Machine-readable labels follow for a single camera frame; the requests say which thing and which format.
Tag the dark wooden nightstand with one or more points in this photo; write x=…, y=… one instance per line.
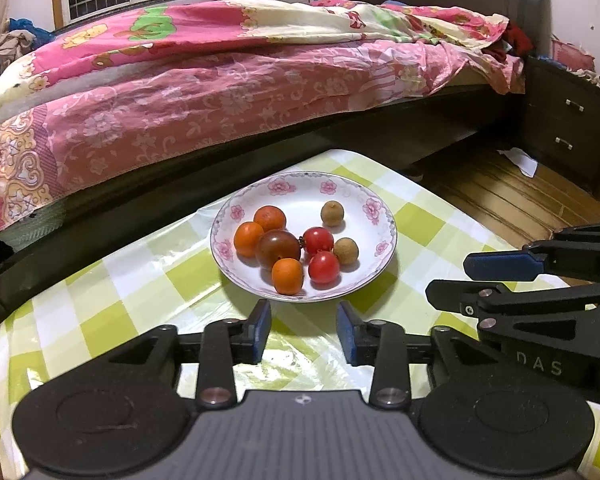
x=562, y=122

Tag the dark wooden bed frame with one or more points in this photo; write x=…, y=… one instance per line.
x=61, y=238

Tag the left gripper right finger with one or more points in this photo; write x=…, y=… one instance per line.
x=382, y=345

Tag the red cherry tomato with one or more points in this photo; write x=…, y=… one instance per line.
x=317, y=239
x=324, y=268

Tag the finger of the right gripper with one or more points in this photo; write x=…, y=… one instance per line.
x=516, y=266
x=474, y=299

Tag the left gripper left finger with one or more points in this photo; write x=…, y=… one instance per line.
x=223, y=345

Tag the white floral plate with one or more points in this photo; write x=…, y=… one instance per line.
x=301, y=196

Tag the green checkered tablecloth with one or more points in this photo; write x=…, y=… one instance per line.
x=98, y=373

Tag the pile of clothes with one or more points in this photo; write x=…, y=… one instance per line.
x=18, y=37

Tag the white paper on floor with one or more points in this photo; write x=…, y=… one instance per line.
x=524, y=162

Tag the pink floral quilt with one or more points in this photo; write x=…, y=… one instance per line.
x=147, y=85

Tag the brown longan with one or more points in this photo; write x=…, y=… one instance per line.
x=332, y=213
x=346, y=251

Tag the orange tangerine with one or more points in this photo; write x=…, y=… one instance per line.
x=287, y=276
x=270, y=218
x=247, y=238

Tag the dark purple tomato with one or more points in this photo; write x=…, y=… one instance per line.
x=275, y=245

